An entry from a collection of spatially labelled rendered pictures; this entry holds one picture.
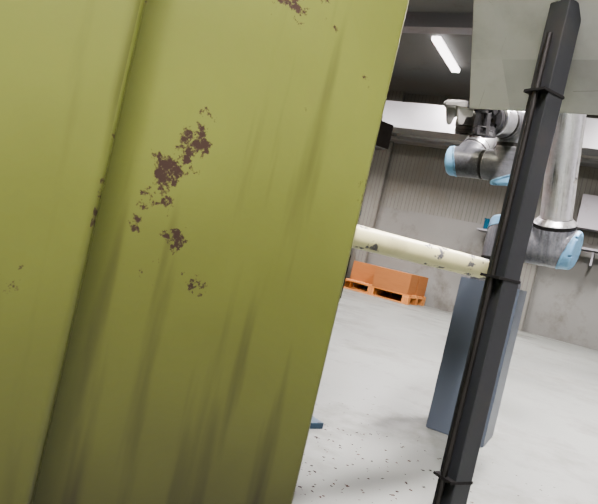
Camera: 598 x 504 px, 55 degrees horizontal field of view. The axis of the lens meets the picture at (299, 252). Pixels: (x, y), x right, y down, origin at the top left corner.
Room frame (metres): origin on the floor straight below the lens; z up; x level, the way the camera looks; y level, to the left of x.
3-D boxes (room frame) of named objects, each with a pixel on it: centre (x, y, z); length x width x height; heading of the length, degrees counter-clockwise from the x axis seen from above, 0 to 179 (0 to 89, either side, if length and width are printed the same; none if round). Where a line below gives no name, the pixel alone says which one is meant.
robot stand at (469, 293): (2.26, -0.78, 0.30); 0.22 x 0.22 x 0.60; 62
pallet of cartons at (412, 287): (9.96, -1.53, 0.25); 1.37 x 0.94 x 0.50; 62
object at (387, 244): (1.17, -0.25, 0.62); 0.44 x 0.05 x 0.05; 120
